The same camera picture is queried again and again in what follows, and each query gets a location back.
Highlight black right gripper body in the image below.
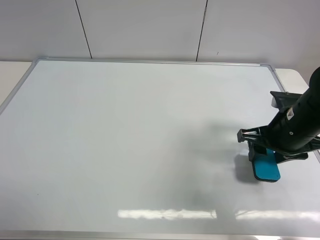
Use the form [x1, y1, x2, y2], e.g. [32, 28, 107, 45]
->
[237, 126, 320, 156]

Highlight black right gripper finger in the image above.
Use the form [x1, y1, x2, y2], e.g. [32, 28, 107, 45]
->
[274, 151, 309, 164]
[248, 141, 267, 162]

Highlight blue whiteboard eraser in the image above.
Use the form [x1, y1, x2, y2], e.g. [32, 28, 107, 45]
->
[251, 149, 281, 183]

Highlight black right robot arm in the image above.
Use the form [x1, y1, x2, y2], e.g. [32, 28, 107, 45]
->
[237, 69, 320, 164]

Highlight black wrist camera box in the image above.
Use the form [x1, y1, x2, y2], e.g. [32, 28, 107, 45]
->
[270, 91, 302, 112]

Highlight white whiteboard with aluminium frame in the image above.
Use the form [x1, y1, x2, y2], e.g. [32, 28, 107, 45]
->
[0, 57, 320, 240]

